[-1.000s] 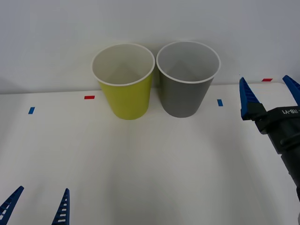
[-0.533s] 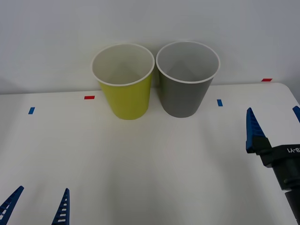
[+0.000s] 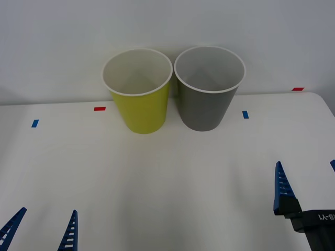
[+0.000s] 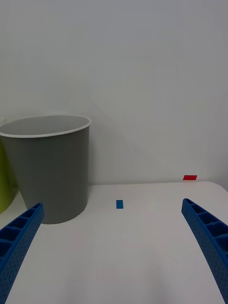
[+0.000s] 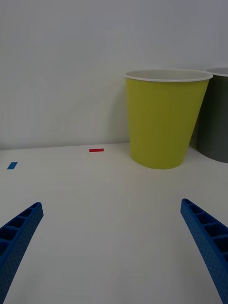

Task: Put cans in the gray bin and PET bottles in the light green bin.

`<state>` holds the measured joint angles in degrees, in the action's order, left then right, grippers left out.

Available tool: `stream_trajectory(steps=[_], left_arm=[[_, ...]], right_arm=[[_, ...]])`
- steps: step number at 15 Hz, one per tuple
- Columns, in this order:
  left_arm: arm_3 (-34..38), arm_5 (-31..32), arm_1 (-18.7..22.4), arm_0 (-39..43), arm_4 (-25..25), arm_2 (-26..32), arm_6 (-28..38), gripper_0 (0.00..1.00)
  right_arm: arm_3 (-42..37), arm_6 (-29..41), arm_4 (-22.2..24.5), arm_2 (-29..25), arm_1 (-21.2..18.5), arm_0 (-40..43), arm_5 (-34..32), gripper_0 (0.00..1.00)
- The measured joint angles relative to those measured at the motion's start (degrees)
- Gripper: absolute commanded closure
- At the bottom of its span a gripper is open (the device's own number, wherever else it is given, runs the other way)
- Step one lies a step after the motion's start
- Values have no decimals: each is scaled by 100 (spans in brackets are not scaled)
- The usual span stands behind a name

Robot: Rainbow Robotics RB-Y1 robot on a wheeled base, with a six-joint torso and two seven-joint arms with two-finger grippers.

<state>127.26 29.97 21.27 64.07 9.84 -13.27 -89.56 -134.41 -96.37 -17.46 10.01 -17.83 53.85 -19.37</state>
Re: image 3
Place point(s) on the grey plastic waste bin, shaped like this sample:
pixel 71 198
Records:
pixel 204 109

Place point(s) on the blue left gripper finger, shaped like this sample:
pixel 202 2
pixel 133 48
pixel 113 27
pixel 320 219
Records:
pixel 11 227
pixel 73 225

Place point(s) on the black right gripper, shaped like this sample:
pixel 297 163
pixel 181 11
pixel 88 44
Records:
pixel 319 232

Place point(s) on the yellow-green plastic waste bin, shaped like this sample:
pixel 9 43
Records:
pixel 141 112

